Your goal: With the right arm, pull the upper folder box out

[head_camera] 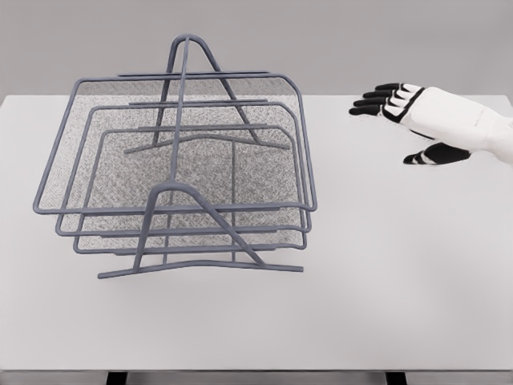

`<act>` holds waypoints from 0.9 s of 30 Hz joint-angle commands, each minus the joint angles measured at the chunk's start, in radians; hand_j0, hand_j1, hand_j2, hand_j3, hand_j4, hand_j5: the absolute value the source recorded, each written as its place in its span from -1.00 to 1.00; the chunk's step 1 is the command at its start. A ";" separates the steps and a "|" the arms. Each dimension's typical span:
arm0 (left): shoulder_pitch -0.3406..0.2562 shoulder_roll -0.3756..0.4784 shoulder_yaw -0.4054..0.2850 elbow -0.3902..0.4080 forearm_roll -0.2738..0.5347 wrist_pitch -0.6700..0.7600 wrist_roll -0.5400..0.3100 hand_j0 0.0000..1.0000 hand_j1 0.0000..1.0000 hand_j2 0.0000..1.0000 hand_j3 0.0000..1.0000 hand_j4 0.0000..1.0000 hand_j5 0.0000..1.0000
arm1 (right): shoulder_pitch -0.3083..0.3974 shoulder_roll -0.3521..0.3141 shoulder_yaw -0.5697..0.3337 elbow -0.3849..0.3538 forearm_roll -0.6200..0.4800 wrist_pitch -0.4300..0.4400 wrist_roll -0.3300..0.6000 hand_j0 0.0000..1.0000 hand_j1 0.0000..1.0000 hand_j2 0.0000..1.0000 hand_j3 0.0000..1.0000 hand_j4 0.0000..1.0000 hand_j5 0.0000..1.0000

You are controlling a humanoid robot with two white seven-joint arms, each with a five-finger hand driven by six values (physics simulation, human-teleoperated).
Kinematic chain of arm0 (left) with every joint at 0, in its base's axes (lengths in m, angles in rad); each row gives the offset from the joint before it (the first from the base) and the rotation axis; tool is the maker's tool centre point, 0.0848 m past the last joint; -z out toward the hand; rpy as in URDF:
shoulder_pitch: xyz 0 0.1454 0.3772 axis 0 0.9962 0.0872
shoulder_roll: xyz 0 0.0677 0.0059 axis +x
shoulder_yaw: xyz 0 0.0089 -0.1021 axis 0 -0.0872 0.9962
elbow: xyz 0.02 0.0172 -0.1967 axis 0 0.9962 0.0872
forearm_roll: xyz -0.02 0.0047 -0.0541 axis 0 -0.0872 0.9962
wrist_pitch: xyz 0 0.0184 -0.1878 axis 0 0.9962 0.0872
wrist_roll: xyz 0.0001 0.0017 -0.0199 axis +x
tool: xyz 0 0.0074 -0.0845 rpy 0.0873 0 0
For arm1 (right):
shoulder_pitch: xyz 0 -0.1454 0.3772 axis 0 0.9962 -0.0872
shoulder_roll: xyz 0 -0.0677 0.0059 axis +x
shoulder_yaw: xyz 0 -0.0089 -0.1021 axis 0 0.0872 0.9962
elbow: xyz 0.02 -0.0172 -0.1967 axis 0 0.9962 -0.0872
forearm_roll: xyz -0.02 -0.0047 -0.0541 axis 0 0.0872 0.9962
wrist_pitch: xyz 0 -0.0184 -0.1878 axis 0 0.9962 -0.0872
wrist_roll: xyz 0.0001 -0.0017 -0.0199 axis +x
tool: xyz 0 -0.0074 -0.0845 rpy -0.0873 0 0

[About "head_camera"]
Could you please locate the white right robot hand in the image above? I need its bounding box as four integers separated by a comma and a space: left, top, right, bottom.
347, 81, 496, 167

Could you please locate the grey wire tray rack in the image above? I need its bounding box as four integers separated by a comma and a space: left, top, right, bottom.
97, 34, 305, 280

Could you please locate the grey mesh folder tray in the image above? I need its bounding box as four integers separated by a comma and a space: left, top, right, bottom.
72, 124, 308, 255
30, 71, 320, 215
55, 99, 313, 238

